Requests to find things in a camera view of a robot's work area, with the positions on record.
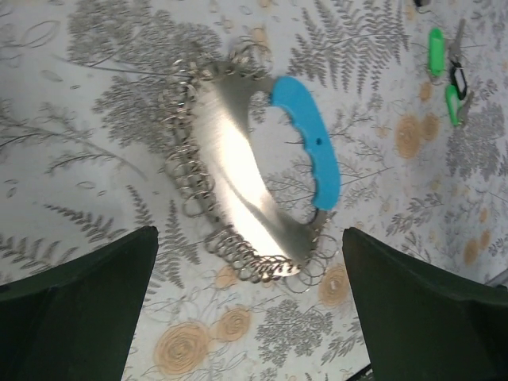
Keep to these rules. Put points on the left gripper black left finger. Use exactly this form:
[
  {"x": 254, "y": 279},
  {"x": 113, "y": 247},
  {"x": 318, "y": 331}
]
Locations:
[{"x": 76, "y": 321}]

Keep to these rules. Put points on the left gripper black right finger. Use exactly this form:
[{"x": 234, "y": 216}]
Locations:
[{"x": 421, "y": 322}]

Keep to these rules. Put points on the green key tag with key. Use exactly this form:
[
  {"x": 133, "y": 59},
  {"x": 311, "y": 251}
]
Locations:
[{"x": 436, "y": 52}]

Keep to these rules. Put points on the floral table mat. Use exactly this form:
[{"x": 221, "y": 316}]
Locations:
[{"x": 251, "y": 135}]

